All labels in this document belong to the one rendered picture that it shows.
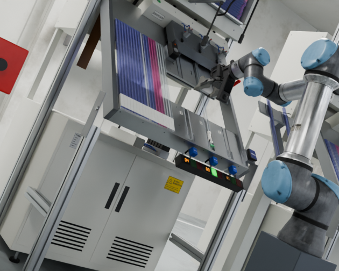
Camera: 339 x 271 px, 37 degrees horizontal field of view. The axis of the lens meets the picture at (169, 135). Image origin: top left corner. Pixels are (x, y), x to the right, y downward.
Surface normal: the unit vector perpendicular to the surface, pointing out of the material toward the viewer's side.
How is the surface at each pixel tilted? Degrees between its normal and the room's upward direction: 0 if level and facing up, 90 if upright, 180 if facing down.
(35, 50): 90
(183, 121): 43
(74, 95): 90
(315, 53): 82
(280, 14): 90
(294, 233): 73
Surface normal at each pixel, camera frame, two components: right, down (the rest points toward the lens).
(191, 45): 0.65, -0.53
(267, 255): -0.77, -0.36
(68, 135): 0.52, 0.20
